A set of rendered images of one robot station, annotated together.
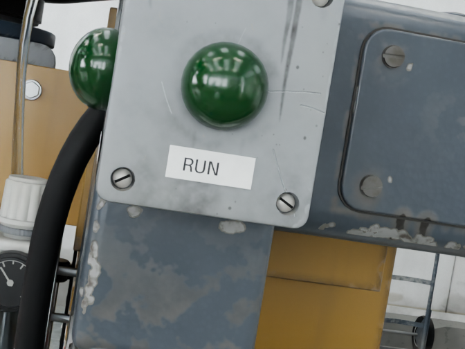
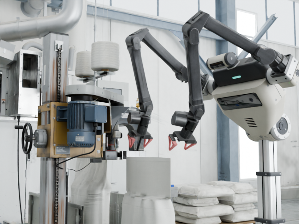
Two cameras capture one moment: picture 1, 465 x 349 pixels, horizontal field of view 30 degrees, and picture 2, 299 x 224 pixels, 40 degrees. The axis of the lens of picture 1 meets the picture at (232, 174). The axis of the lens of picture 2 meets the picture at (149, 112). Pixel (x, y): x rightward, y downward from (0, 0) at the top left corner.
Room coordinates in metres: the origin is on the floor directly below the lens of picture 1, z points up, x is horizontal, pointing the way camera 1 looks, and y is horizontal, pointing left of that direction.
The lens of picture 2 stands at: (1.35, 2.47, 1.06)
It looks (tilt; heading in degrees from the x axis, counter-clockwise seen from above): 6 degrees up; 247
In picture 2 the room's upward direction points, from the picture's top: straight up
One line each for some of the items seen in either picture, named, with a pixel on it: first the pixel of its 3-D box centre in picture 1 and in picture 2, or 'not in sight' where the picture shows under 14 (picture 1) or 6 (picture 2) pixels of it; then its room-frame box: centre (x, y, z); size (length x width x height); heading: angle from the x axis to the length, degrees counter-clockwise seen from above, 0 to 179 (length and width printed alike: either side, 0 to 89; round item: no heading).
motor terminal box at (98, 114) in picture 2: not in sight; (96, 116); (0.74, 0.34, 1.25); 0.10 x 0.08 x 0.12; 34
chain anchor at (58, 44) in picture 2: not in sight; (59, 45); (0.90, 0.10, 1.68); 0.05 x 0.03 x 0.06; 10
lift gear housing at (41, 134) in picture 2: not in sight; (39, 138); (0.99, 0.07, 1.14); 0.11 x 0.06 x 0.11; 100
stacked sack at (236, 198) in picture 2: not in sight; (238, 197); (-2.01, -2.25, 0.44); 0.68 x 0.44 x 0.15; 10
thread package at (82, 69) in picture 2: not in sight; (86, 64); (0.70, -0.03, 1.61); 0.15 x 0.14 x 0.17; 100
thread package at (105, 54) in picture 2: not in sight; (105, 57); (0.66, 0.22, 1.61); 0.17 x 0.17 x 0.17
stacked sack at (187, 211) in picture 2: not in sight; (205, 210); (-1.41, -2.13, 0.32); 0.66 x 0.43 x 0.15; 11
